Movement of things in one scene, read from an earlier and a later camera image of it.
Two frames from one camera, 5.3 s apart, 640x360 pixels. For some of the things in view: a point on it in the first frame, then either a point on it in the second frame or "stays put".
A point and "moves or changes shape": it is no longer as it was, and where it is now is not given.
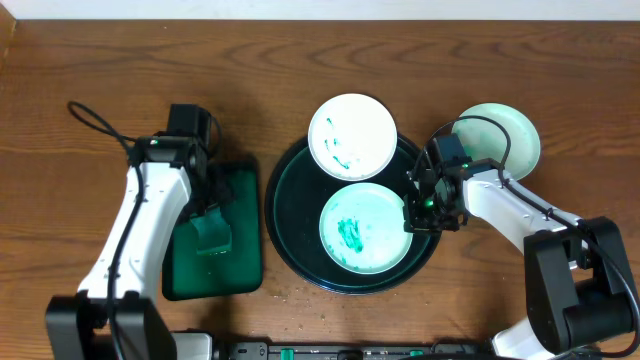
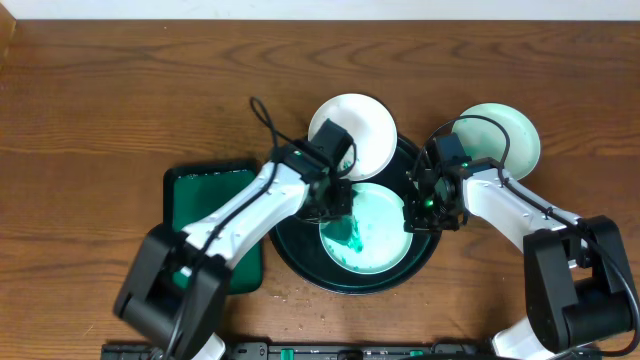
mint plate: [362, 228] stays put
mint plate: [483, 140] stays put
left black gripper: [211, 198] → [335, 198]
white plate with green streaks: [352, 137] stays put
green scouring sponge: [213, 231] moves or changes shape
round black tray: [296, 195] stays put
